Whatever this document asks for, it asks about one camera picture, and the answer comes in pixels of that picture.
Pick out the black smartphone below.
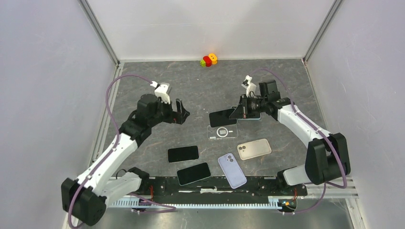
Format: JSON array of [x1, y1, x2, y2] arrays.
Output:
[[168, 146, 199, 163], [209, 108, 237, 127], [177, 163, 211, 186]]

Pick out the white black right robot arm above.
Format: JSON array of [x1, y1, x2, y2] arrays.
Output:
[[229, 75, 351, 195]]

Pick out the lilac phone case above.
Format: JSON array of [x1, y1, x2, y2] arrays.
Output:
[[217, 153, 247, 189]]

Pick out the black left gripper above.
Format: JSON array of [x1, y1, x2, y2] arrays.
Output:
[[149, 97, 190, 127]]

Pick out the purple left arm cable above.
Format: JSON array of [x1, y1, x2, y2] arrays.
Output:
[[67, 74, 177, 229]]

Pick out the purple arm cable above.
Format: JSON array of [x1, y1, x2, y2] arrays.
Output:
[[250, 69, 348, 216], [67, 74, 177, 229]]

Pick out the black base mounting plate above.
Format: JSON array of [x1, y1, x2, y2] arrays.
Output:
[[135, 176, 308, 204]]

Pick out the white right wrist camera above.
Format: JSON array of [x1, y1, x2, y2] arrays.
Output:
[[241, 75, 256, 97]]

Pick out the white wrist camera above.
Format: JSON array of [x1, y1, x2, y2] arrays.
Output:
[[150, 81, 171, 104], [241, 75, 256, 97]]

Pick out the light blue toothed rail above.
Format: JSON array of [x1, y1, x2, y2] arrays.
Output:
[[109, 196, 282, 210]]

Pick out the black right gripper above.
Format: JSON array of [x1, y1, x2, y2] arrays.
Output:
[[229, 94, 267, 120]]

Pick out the clear magsafe phone case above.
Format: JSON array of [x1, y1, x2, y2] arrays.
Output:
[[207, 125, 238, 140]]

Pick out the colourful toy blocks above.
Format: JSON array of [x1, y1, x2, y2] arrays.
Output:
[[200, 53, 218, 67]]

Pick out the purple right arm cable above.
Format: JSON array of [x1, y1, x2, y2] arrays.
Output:
[[250, 69, 348, 216]]

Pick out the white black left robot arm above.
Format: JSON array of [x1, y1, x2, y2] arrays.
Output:
[[61, 94, 190, 228]]

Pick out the light blue phone case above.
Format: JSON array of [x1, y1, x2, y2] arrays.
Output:
[[238, 114, 261, 121]]

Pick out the beige translucent phone case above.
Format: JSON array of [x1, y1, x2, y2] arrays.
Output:
[[237, 139, 272, 160]]

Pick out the black smartphone front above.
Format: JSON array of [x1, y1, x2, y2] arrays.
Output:
[[177, 163, 211, 186]]

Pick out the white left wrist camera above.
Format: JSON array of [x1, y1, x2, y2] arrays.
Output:
[[150, 81, 171, 104]]

